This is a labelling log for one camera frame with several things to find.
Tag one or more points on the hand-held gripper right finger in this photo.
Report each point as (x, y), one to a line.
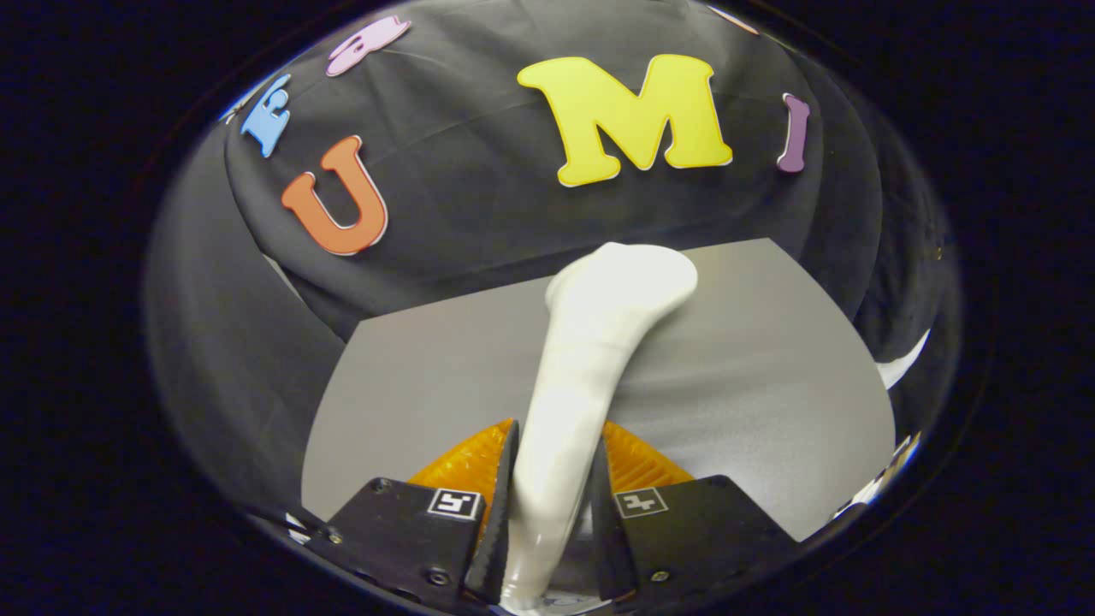
(603, 522)

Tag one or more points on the black backdrop cloth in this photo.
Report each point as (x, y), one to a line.
(462, 222)

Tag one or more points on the white garment steamer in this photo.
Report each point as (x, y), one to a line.
(582, 359)

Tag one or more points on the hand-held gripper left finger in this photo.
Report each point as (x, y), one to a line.
(505, 513)

